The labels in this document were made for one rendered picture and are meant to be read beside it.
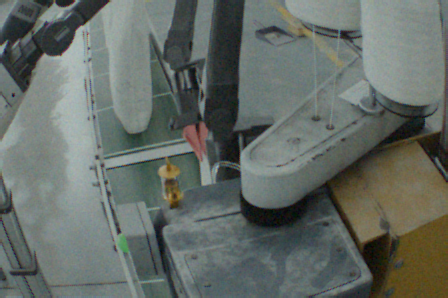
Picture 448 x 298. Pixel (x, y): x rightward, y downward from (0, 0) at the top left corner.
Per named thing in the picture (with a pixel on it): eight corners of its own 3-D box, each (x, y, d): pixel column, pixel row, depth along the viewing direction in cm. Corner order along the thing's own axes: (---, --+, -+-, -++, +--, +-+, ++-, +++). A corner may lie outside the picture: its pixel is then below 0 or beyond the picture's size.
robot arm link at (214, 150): (201, 131, 128) (204, 134, 122) (240, 124, 128) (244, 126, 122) (208, 170, 128) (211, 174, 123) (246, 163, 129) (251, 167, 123)
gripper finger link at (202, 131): (217, 155, 148) (206, 111, 150) (183, 162, 147) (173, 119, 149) (213, 162, 155) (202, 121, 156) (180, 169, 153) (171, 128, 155)
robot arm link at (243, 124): (202, 92, 125) (209, 112, 117) (266, 82, 126) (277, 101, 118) (210, 152, 131) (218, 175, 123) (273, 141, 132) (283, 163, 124)
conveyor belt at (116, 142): (89, 23, 464) (89, 14, 459) (134, 10, 471) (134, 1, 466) (108, 178, 282) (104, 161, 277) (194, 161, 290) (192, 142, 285)
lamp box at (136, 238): (127, 249, 98) (115, 204, 93) (154, 246, 99) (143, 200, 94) (137, 278, 92) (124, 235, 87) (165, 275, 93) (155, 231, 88)
